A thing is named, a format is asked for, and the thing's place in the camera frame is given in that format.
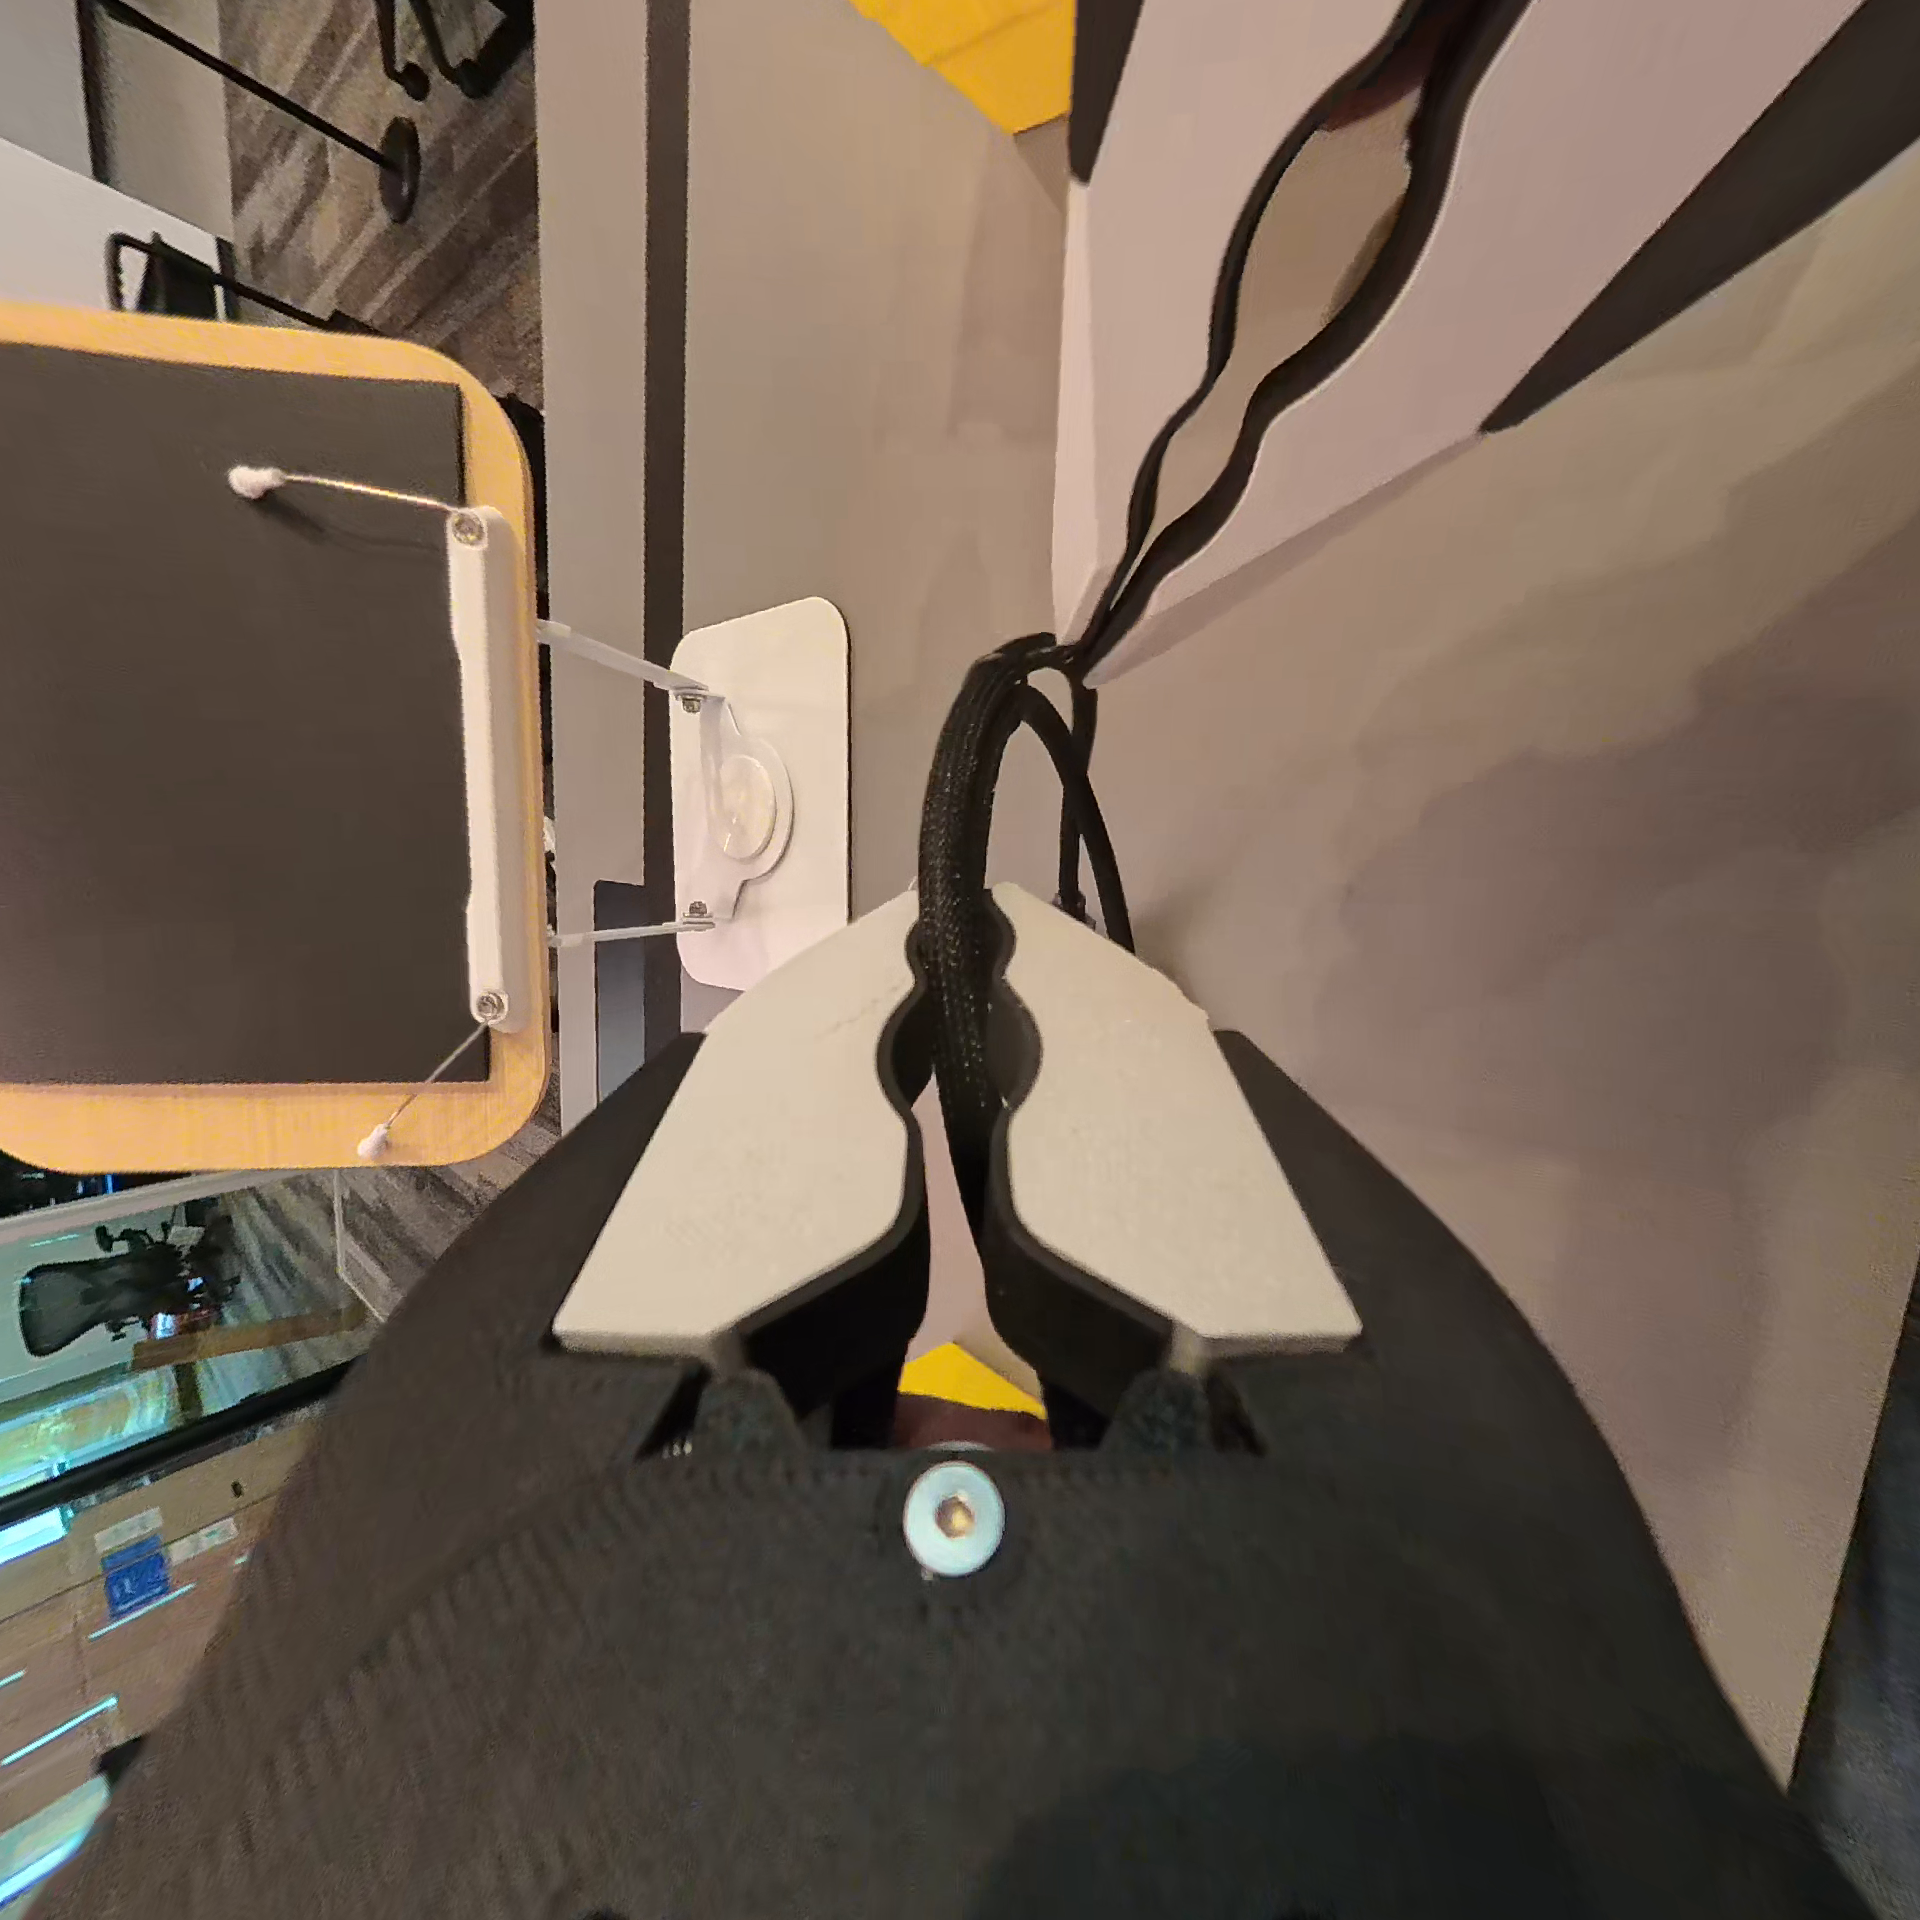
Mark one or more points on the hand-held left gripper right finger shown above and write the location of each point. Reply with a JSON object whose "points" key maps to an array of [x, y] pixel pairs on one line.
{"points": [[1170, 1186]]}

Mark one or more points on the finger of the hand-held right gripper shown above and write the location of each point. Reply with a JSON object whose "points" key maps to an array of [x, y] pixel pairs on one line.
{"points": [[1154, 224], [1575, 224]]}

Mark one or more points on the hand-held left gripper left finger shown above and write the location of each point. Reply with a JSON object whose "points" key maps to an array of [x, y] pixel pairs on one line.
{"points": [[750, 1186]]}

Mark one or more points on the yellow plastic bin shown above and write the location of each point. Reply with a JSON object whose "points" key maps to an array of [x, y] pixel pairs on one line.
{"points": [[975, 60]]}

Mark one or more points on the black mesh chair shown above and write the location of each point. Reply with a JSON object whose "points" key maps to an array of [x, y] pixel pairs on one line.
{"points": [[89, 1300]]}

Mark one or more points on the wooden board with dark panel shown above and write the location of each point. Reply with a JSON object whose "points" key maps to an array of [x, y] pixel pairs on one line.
{"points": [[225, 722]]}

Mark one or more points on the tall cardboard boxes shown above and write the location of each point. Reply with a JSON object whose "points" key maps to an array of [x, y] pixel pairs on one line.
{"points": [[120, 1589]]}

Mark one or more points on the person's blue jeans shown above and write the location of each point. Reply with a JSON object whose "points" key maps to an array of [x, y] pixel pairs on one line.
{"points": [[1869, 1651]]}

